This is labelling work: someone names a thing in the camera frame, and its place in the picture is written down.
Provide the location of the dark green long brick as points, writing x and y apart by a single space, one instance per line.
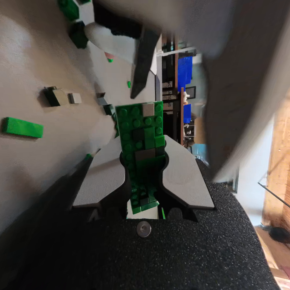
54 96

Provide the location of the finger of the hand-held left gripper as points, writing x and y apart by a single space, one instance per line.
143 63

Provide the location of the bright green brick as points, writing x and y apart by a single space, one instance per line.
22 127

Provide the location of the person's left hand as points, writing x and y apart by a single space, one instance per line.
109 55

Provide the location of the blue storage bin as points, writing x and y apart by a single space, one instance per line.
184 70
187 113

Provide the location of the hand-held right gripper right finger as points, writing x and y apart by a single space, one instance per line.
185 181

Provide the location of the small dark green brick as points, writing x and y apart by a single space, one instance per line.
108 108

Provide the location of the grey desk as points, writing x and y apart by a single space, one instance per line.
34 68

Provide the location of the black desk strip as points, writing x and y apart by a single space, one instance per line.
157 88

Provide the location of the large green brick plate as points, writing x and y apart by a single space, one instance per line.
140 126

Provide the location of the small grey brick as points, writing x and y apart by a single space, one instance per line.
74 98

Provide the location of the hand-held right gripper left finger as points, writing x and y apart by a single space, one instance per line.
102 179

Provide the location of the scattered small green bricks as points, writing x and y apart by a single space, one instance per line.
70 9

